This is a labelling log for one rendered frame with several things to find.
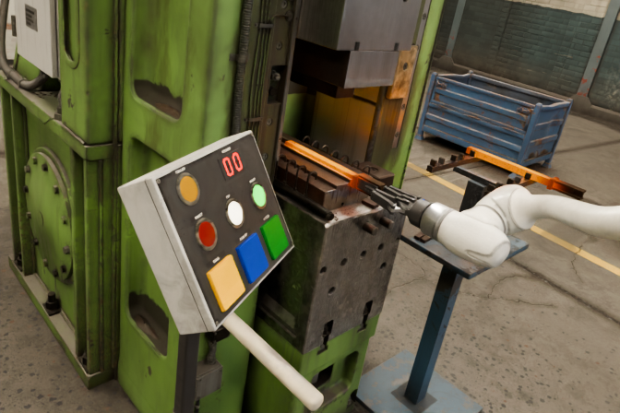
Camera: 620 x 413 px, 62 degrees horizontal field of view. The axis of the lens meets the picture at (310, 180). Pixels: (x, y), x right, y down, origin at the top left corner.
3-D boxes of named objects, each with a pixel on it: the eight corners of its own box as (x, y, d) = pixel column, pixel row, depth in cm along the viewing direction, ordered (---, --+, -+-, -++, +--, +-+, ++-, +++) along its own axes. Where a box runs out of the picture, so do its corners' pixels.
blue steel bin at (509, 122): (551, 167, 531) (576, 99, 503) (515, 180, 478) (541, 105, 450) (453, 130, 607) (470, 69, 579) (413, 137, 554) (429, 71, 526)
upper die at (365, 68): (392, 85, 144) (399, 51, 140) (343, 88, 130) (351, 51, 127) (293, 52, 170) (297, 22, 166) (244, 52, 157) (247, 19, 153)
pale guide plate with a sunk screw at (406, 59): (406, 98, 172) (418, 46, 165) (389, 99, 166) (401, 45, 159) (401, 96, 173) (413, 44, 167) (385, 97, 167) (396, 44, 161)
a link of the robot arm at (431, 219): (452, 237, 134) (433, 228, 138) (461, 206, 131) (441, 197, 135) (432, 246, 128) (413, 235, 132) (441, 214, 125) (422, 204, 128)
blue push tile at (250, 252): (270, 265, 104) (256, 232, 103) (253, 283, 98) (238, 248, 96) (263, 267, 105) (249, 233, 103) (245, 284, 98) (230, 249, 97)
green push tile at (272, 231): (289, 244, 113) (278, 213, 111) (275, 260, 106) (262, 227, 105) (283, 246, 113) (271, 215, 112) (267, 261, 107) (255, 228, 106)
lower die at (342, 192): (367, 199, 157) (373, 173, 154) (321, 213, 144) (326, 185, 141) (279, 151, 184) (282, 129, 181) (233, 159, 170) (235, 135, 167)
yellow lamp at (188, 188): (204, 201, 90) (206, 179, 88) (180, 206, 86) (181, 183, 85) (194, 194, 92) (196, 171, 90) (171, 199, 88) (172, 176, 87)
